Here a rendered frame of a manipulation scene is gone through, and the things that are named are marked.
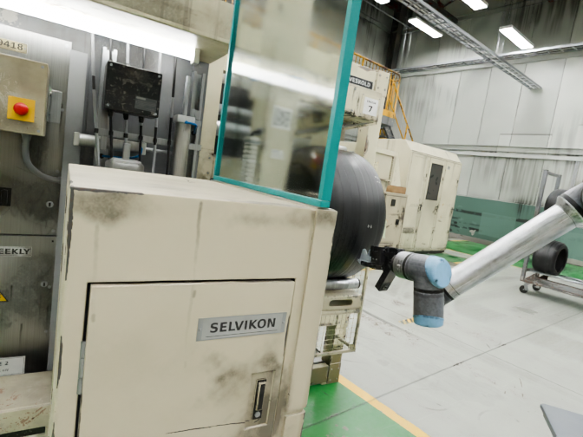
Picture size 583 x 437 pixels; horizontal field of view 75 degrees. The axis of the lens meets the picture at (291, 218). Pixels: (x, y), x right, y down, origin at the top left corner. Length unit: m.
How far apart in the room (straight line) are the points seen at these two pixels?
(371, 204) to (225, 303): 0.95
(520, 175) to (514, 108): 2.05
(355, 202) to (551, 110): 12.11
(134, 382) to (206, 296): 0.15
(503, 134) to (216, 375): 13.23
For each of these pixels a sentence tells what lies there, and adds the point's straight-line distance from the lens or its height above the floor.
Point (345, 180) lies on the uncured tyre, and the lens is 1.40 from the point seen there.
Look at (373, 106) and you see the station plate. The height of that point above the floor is 1.71.
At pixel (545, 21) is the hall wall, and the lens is 14.30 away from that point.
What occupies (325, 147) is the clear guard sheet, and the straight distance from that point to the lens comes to 0.66.
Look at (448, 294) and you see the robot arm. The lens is 1.38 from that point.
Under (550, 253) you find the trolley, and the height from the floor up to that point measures 0.70.
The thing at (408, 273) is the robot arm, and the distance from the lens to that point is 1.27.
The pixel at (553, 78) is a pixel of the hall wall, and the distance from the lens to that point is 13.59.
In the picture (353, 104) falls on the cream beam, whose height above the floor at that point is 1.69.
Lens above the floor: 1.32
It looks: 7 degrees down
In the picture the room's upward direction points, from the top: 8 degrees clockwise
